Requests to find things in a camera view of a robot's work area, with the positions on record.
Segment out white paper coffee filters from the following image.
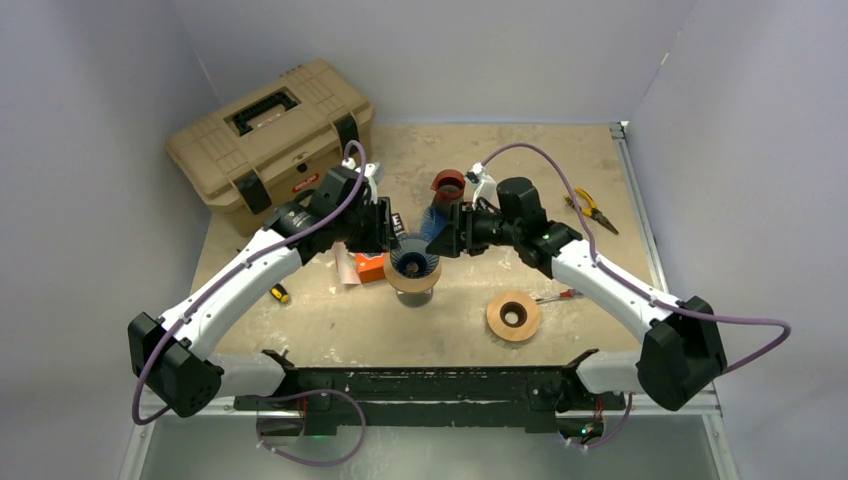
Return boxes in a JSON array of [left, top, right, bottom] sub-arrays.
[[331, 242, 361, 285]]

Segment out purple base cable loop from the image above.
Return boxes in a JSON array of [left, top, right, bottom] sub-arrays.
[[254, 387, 367, 467]]

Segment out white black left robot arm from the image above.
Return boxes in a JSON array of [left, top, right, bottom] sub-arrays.
[[128, 160, 397, 425]]

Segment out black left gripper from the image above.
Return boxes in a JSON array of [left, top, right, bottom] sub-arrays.
[[335, 195, 399, 252]]

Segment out red handled screwdriver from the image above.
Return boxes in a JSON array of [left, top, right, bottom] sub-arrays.
[[535, 288, 582, 304]]

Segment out dark carafe with red rim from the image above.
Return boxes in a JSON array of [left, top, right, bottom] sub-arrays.
[[430, 169, 466, 208]]

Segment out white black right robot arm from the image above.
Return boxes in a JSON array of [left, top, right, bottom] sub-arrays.
[[427, 177, 727, 411]]

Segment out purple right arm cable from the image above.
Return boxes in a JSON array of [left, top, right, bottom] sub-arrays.
[[478, 142, 792, 376]]

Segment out yellow black pliers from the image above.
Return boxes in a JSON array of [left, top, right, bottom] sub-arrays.
[[564, 187, 620, 235]]

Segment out clear glass carafe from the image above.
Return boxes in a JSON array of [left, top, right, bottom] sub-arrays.
[[396, 288, 433, 308]]

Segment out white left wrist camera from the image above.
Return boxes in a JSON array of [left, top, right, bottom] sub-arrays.
[[341, 157, 385, 203]]

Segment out black orange coffee filter box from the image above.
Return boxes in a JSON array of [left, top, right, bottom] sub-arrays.
[[354, 213, 406, 284]]

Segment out yellow black screwdriver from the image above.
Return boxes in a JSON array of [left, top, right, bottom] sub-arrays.
[[228, 247, 301, 307]]

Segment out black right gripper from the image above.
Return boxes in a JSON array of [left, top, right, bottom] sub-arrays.
[[427, 201, 522, 257]]

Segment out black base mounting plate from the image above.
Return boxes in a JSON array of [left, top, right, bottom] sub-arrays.
[[234, 365, 626, 435]]

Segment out tan plastic toolbox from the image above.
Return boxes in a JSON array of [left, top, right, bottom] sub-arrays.
[[165, 59, 375, 237]]

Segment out aluminium frame rail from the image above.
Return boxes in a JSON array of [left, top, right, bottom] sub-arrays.
[[120, 394, 738, 479]]

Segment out wooden dripper ring holder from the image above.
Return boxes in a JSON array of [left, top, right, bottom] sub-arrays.
[[383, 261, 442, 294]]

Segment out blue glass dripper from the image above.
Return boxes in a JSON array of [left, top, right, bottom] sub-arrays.
[[390, 233, 439, 273], [419, 206, 448, 242]]

